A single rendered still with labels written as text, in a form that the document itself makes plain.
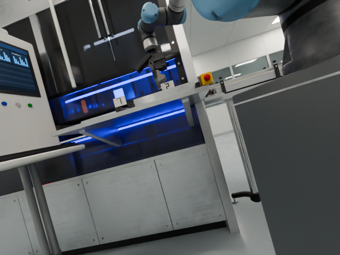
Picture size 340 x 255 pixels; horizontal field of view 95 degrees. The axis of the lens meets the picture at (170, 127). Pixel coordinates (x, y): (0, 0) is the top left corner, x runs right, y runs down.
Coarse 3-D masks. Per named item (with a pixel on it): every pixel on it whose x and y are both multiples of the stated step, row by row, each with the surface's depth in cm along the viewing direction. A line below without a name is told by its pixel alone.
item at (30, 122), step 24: (0, 48) 85; (24, 48) 98; (0, 72) 82; (24, 72) 94; (0, 96) 80; (24, 96) 91; (0, 120) 77; (24, 120) 88; (48, 120) 101; (0, 144) 75; (24, 144) 85; (48, 144) 97
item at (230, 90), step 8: (280, 64) 105; (256, 72) 107; (264, 72) 112; (272, 72) 103; (280, 72) 103; (232, 80) 109; (240, 80) 114; (248, 80) 105; (256, 80) 105; (264, 80) 104; (224, 88) 106; (232, 88) 107; (240, 88) 106; (248, 88) 106; (224, 96) 108; (232, 96) 107; (208, 104) 109
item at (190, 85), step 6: (186, 84) 63; (192, 84) 62; (168, 90) 64; (174, 90) 64; (180, 90) 63; (186, 90) 63; (144, 96) 65; (150, 96) 65; (156, 96) 64; (162, 96) 64; (168, 96) 64; (138, 102) 66; (144, 102) 65
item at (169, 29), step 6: (162, 0) 100; (162, 6) 100; (168, 30) 100; (168, 36) 100; (174, 36) 100; (174, 42) 100; (174, 48) 100; (174, 60) 100; (180, 60) 100; (180, 66) 100; (180, 72) 100; (180, 78) 100; (186, 78) 100
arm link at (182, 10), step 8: (176, 0) 66; (184, 0) 67; (168, 8) 72; (176, 8) 69; (184, 8) 75; (168, 16) 73; (176, 16) 73; (184, 16) 75; (168, 24) 76; (176, 24) 78
